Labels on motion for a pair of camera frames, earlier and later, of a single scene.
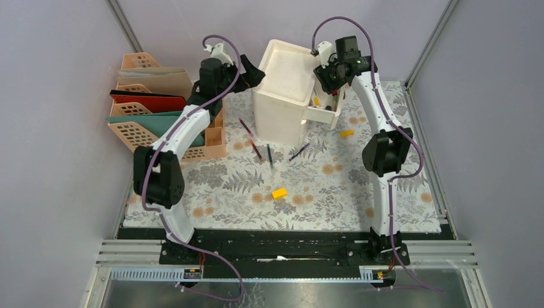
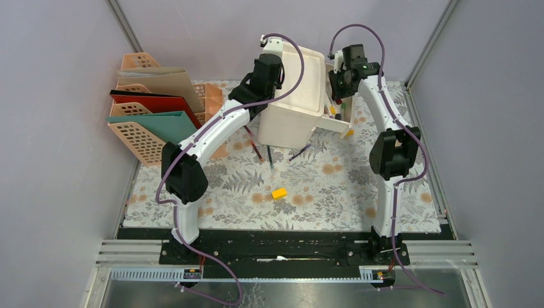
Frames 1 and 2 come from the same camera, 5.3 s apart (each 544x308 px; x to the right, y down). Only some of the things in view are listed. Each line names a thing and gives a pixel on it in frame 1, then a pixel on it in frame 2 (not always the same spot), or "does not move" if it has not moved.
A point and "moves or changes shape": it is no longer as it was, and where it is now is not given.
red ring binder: x=154 y=102 does not move
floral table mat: x=319 y=185 does not move
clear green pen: x=270 y=156 does not move
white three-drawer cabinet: x=283 y=97 moves or changes shape
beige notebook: x=167 y=81 does not move
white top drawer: x=325 y=107 -> x=339 y=115
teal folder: x=154 y=123 does not move
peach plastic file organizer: x=137 y=141 does not move
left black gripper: x=250 y=77 -> x=279 y=85
